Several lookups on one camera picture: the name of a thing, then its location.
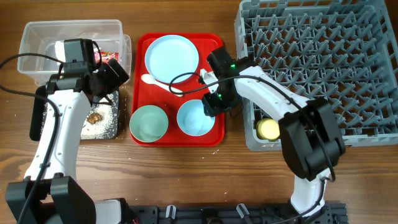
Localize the white plastic spoon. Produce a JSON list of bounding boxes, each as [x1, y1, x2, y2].
[[141, 73, 183, 97]]

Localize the white rice grains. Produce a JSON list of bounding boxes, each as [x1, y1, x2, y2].
[[42, 90, 119, 143]]

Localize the red plastic tray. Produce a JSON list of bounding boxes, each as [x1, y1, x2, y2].
[[131, 32, 225, 147]]

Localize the yellow plastic cup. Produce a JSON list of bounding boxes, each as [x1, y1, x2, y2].
[[256, 118, 280, 141]]

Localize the light blue bowl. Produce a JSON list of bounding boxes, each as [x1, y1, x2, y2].
[[177, 100, 215, 137]]

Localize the crumpled white tissue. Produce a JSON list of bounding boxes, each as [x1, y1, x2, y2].
[[55, 41, 65, 62]]

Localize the black rectangular waste tray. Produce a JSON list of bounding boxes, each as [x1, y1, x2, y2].
[[29, 90, 120, 141]]

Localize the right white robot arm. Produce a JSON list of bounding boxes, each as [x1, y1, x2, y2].
[[201, 47, 346, 218]]

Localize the clear plastic bin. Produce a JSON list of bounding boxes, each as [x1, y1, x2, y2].
[[17, 19, 132, 86]]

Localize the red snack wrapper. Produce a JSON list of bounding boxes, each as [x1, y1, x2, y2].
[[95, 51, 119, 63]]

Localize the brown food scrap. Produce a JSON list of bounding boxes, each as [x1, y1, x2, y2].
[[86, 113, 102, 124]]

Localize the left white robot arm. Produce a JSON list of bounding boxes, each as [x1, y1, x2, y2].
[[5, 39, 134, 223]]

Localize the green bowl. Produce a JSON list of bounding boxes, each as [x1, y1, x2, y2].
[[129, 105, 169, 143]]

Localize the light blue round plate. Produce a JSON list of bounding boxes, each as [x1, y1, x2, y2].
[[144, 35, 199, 83]]

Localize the grey dishwasher rack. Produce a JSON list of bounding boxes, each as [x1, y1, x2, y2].
[[234, 0, 397, 147]]

